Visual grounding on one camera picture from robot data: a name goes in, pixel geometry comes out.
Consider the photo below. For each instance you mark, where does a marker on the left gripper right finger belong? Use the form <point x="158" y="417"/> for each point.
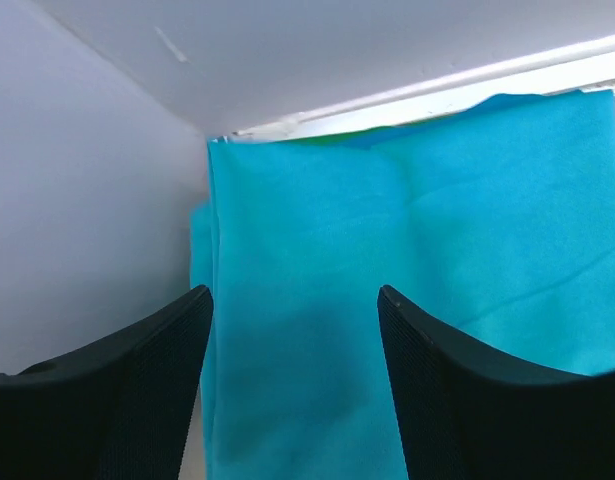
<point x="467" y="410"/>

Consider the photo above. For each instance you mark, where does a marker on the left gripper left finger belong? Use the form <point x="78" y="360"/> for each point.
<point x="118" y="408"/>

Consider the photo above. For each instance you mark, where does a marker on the teal t shirt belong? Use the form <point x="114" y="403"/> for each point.
<point x="201" y="259"/>
<point x="499" y="221"/>

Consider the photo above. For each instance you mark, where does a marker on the folded teal t shirt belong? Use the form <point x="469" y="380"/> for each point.
<point x="201" y="259"/>

